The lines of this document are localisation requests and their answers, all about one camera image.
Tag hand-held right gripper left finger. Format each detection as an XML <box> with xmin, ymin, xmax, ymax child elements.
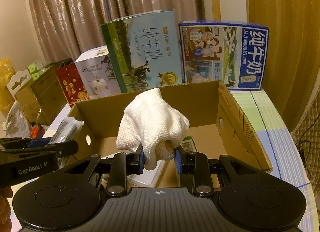
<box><xmin>59</xmin><ymin>146</ymin><xmax>145</xmax><ymax>197</ymax></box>

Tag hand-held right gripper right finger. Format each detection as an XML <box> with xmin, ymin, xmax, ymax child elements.
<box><xmin>174</xmin><ymin>146</ymin><xmax>262</xmax><ymax>197</ymax></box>

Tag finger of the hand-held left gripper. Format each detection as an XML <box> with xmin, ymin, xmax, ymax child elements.
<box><xmin>0</xmin><ymin>141</ymin><xmax>79</xmax><ymax>159</ymax></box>
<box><xmin>0</xmin><ymin>137</ymin><xmax>53</xmax><ymax>149</ymax></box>

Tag clear plastic box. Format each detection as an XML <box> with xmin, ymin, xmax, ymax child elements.
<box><xmin>129</xmin><ymin>159</ymin><xmax>166</xmax><ymax>186</ymax></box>

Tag clear plastic packet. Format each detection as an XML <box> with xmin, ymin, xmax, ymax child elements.
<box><xmin>49</xmin><ymin>117</ymin><xmax>84</xmax><ymax>145</ymax></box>

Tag green medicine box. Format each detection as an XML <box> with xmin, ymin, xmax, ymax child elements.
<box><xmin>180</xmin><ymin>136</ymin><xmax>198</xmax><ymax>153</ymax></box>

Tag white knitted cloth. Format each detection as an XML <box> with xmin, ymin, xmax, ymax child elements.
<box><xmin>116</xmin><ymin>88</ymin><xmax>190</xmax><ymax>171</ymax></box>

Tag brown cardboard box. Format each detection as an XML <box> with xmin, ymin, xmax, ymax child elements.
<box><xmin>66</xmin><ymin>81</ymin><xmax>274</xmax><ymax>190</ymax></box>

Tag person's left hand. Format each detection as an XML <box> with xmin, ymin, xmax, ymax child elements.
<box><xmin>0</xmin><ymin>188</ymin><xmax>13</xmax><ymax>232</ymax></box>

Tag silver plastic bag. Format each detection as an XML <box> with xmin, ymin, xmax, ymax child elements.
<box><xmin>2</xmin><ymin>101</ymin><xmax>32</xmax><ymax>139</ymax></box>

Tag small brown carton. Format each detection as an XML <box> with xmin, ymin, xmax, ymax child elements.
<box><xmin>15</xmin><ymin>88</ymin><xmax>42</xmax><ymax>124</ymax></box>

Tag large brown carton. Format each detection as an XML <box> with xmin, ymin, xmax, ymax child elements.
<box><xmin>30</xmin><ymin>66</ymin><xmax>68</xmax><ymax>125</ymax></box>

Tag red gift box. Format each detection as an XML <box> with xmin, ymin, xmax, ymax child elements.
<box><xmin>55</xmin><ymin>63</ymin><xmax>90</xmax><ymax>105</ymax></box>

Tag yellow plastic bag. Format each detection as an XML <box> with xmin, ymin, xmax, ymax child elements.
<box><xmin>0</xmin><ymin>58</ymin><xmax>17</xmax><ymax>112</ymax></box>

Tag white cardboard cutout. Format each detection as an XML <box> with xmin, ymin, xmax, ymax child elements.
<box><xmin>6</xmin><ymin>69</ymin><xmax>33</xmax><ymax>97</ymax></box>

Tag green tissue packs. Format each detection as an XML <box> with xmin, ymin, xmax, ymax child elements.
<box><xmin>27</xmin><ymin>61</ymin><xmax>50</xmax><ymax>81</ymax></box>

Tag white humidifier box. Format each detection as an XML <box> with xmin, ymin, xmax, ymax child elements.
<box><xmin>74</xmin><ymin>46</ymin><xmax>123</xmax><ymax>97</ymax></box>

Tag black paper bag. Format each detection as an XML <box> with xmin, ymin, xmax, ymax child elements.
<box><xmin>49</xmin><ymin>58</ymin><xmax>74</xmax><ymax>71</ymax></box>

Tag green milk carton box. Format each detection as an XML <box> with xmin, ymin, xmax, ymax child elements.
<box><xmin>101</xmin><ymin>9</ymin><xmax>185</xmax><ymax>94</ymax></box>

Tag blue milk carton box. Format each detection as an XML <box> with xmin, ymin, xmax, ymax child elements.
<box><xmin>178</xmin><ymin>20</ymin><xmax>270</xmax><ymax>91</ymax></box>

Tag quilted cover chair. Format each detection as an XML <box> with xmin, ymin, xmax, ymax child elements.
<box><xmin>291</xmin><ymin>89</ymin><xmax>320</xmax><ymax>197</ymax></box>

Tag beige curtain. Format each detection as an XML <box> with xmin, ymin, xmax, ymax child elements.
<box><xmin>26</xmin><ymin>0</ymin><xmax>205</xmax><ymax>65</ymax></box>

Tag wooden wardrobe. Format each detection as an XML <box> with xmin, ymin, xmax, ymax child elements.
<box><xmin>244</xmin><ymin>0</ymin><xmax>320</xmax><ymax>132</ymax></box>

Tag wooden slat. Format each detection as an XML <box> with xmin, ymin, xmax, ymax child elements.
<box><xmin>209</xmin><ymin>0</ymin><xmax>222</xmax><ymax>21</ymax></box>

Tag black cable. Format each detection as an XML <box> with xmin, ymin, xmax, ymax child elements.
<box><xmin>295</xmin><ymin>99</ymin><xmax>319</xmax><ymax>165</ymax></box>

